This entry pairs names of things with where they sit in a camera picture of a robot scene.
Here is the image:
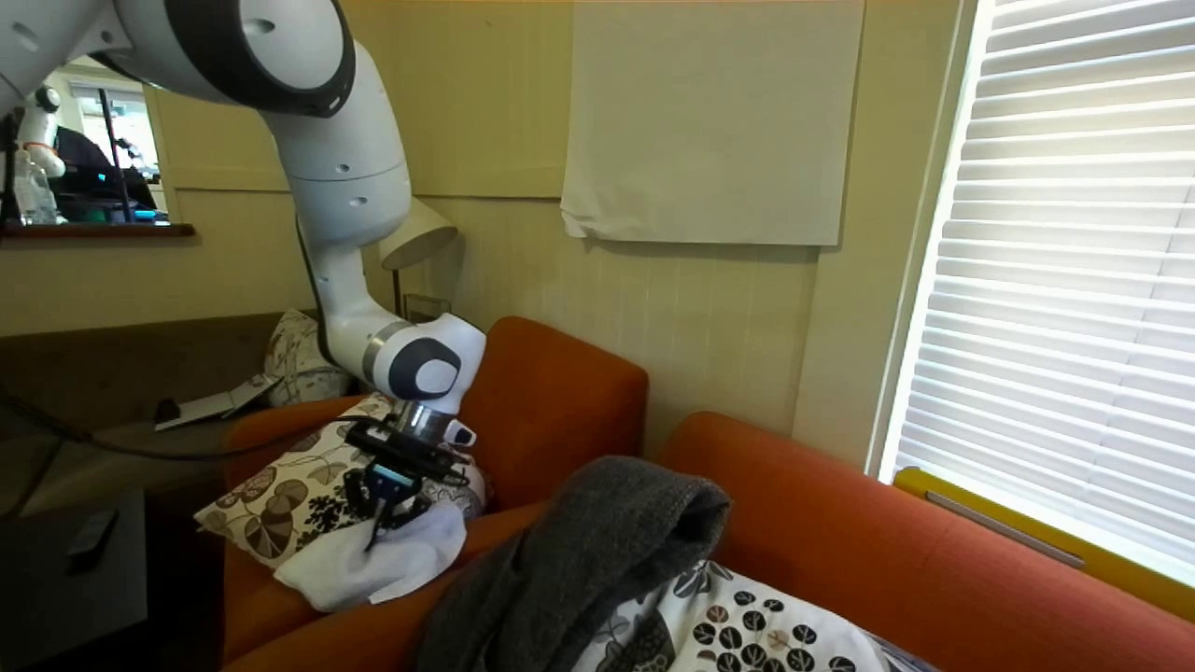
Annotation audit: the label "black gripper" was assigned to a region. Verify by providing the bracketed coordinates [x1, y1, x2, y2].
[339, 461, 433, 555]

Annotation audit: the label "brown wooden ledge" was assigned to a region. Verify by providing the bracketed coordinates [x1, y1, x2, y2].
[0, 222, 197, 242]

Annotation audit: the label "orange armchair with grey towel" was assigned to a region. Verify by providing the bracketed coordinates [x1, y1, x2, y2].
[219, 409, 1195, 672]

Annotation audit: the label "black dotted white pillow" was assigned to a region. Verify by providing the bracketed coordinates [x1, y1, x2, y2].
[570, 555, 943, 672]

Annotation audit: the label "yellow strip at window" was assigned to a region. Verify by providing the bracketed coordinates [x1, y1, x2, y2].
[894, 465, 1195, 623]

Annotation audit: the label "dark side table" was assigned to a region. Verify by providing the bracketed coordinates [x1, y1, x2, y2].
[0, 488, 153, 672]

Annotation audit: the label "white window blinds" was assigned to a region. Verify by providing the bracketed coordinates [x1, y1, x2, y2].
[894, 0, 1195, 592]

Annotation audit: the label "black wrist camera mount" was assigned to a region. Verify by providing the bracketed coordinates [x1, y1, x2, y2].
[339, 416, 477, 488]

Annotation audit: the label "white towel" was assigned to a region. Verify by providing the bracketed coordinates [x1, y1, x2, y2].
[269, 465, 489, 618]

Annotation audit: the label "stack of papers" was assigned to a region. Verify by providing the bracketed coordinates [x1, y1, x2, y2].
[153, 374, 283, 436]

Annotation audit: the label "black remote control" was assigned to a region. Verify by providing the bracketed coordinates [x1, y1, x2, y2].
[64, 503, 123, 564]

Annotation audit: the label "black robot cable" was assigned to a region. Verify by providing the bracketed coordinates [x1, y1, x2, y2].
[0, 222, 329, 467]

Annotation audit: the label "pale patterned pillow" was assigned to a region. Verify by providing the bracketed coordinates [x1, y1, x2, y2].
[260, 307, 366, 411]

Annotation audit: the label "orange armchair with leaf pillow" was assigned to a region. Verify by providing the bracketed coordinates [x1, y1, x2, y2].
[219, 315, 655, 666]

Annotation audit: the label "leaf print pillow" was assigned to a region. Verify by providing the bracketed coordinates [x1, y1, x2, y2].
[191, 394, 423, 574]

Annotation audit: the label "white humanoid robot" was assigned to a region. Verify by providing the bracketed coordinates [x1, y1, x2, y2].
[13, 85, 72, 228]

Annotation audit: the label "brown sofa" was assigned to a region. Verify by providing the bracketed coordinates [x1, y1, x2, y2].
[0, 309, 433, 527]

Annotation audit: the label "white lamp shade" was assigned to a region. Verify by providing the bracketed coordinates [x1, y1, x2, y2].
[374, 198, 462, 274]

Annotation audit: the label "dark grey towel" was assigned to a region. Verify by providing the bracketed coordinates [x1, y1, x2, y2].
[411, 453, 737, 672]

